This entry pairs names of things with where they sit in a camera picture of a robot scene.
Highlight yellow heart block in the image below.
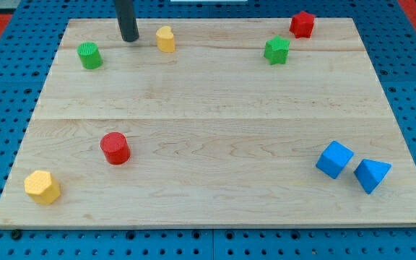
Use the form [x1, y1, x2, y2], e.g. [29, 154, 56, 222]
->
[155, 25, 176, 53]

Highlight light wooden board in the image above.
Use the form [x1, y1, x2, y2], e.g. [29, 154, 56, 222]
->
[0, 18, 416, 230]

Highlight red cylinder block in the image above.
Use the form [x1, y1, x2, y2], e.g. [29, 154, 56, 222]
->
[100, 132, 131, 165]

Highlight green star block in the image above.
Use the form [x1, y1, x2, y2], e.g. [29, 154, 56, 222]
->
[264, 35, 290, 65]

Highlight blue cube block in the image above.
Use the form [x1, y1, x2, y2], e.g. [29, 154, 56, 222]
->
[316, 140, 354, 179]

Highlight green cylinder block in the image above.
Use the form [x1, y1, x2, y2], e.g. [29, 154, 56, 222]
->
[77, 42, 103, 69]

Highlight red star block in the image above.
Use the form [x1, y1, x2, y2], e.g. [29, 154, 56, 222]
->
[289, 11, 316, 38]

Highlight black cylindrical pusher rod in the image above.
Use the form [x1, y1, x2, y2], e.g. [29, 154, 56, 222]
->
[113, 0, 139, 42]

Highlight blue triangle block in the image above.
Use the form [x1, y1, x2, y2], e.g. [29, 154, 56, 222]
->
[354, 159, 392, 194]

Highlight yellow hexagon block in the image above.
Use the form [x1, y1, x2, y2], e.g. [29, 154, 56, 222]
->
[24, 170, 61, 205]

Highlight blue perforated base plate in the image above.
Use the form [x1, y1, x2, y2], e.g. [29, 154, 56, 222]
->
[0, 1, 416, 259]

